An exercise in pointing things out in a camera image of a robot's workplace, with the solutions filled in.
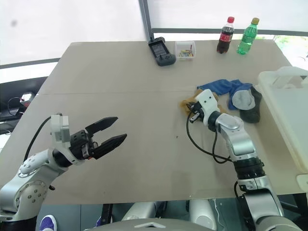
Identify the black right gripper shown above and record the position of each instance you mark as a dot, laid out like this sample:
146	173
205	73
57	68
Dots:
196	110

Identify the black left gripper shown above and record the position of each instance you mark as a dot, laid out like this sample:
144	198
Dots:
79	144

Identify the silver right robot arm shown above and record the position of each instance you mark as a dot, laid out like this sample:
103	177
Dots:
240	142

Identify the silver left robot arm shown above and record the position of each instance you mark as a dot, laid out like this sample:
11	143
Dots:
26	190

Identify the brown sock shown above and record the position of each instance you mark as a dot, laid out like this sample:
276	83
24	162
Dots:
185	104

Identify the plain blue sock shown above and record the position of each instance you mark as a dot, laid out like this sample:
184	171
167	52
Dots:
216	86

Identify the blue sock with grey heel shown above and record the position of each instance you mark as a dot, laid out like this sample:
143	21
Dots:
241	98

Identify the dark grey sock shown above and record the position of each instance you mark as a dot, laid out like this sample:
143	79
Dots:
252	113

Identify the white plastic basket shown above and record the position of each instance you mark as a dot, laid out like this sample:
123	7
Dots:
286	108

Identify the clear box with colourful pieces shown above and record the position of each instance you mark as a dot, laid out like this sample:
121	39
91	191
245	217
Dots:
185	51

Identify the black handheld controller with phone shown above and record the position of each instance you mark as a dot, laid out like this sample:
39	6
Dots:
161	51

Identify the cola bottle with red cap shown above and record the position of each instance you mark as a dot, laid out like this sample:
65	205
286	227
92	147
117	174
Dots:
225	36

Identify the silver robot leg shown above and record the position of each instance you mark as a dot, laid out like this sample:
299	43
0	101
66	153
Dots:
142	210
203	214

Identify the purple shoe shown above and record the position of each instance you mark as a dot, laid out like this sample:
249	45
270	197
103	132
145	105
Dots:
48	223
99	222

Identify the green bottle with yellow cap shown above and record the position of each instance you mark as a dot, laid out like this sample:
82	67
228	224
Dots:
246	38

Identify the red and white device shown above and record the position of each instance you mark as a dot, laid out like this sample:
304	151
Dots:
26	98

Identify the silver robot torso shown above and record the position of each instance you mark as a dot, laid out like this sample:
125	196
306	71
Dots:
154	225

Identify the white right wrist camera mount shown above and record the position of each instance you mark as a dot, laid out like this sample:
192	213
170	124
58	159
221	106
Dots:
208	102

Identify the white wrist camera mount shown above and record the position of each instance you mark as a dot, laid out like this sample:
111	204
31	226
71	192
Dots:
63	131
208	102

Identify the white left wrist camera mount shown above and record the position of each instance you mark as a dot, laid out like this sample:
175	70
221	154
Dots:
63	131

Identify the grey metal post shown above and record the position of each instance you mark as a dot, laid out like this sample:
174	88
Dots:
145	19

